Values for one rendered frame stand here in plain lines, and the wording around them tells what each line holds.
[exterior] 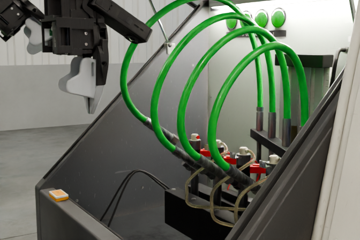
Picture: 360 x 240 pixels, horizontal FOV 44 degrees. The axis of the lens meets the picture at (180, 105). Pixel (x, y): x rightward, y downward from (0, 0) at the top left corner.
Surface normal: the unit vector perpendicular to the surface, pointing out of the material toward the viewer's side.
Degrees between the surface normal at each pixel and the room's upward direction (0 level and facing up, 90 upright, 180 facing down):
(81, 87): 93
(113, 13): 86
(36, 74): 90
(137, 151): 90
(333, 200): 76
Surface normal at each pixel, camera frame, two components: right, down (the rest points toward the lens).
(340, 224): -0.80, -0.16
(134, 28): 0.55, 0.04
